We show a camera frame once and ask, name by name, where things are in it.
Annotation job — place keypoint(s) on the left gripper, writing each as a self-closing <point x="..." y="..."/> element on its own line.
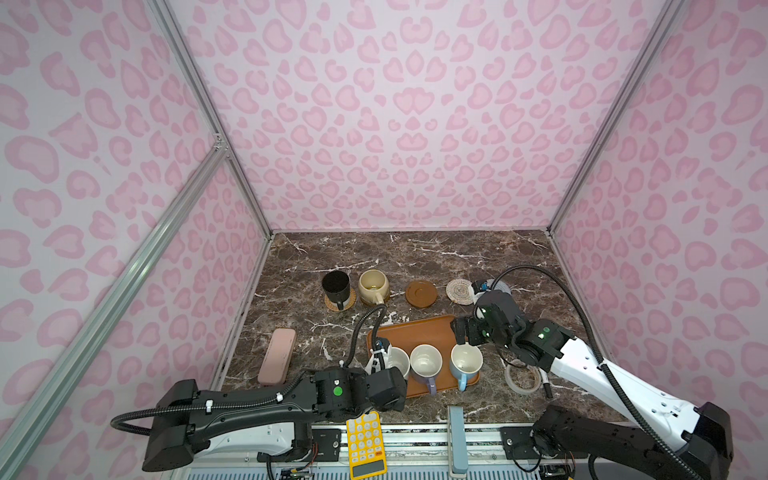
<point x="397" y="406"/>

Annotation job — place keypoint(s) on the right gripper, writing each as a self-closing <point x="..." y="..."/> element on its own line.
<point x="470" y="324"/>

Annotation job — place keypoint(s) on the grey round coaster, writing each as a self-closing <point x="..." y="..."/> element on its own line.
<point x="500" y="286"/>

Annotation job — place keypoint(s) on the multicolour braided coaster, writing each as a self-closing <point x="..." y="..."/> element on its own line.
<point x="461" y="292"/>

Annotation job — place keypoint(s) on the white mug blue handle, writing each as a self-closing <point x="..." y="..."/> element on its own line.
<point x="466" y="362"/>

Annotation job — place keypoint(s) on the brown wooden coaster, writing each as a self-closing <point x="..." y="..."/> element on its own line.
<point x="421" y="294"/>

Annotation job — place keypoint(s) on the woven rattan coaster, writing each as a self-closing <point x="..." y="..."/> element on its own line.
<point x="341" y="306"/>

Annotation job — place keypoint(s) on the cream yellow mug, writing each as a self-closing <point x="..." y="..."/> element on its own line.
<point x="374" y="287"/>

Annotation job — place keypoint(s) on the black mug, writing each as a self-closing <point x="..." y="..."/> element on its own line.
<point x="336" y="285"/>

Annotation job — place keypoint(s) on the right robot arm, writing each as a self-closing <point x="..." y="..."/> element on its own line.
<point x="670" y="438"/>

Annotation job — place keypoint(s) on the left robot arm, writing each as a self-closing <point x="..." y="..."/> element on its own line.
<point x="189" y="418"/>

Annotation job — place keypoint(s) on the orange wooden tray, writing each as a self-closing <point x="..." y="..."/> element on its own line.
<point x="437" y="332"/>

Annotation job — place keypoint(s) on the clear tape roll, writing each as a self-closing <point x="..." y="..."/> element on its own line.
<point x="521" y="379"/>

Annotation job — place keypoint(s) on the yellow calculator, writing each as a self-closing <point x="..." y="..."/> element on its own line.
<point x="365" y="446"/>

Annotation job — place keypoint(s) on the black marker pen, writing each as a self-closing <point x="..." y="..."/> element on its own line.
<point x="546" y="384"/>

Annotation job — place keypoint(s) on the pink pencil case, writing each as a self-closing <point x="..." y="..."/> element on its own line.
<point x="275" y="365"/>

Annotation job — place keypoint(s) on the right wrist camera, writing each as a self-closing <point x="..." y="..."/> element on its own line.
<point x="479" y="287"/>

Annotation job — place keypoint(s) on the white mug purple handle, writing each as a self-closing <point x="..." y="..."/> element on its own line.
<point x="425" y="365"/>

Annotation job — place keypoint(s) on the aluminium front rail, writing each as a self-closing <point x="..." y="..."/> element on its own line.
<point x="413" y="451"/>

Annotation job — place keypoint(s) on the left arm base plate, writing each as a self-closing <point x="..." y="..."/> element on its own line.
<point x="296" y="442"/>

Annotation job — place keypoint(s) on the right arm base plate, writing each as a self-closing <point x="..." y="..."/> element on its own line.
<point x="525" y="443"/>

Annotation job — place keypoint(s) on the aluminium diagonal frame bar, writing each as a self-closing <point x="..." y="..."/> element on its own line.
<point x="34" y="420"/>

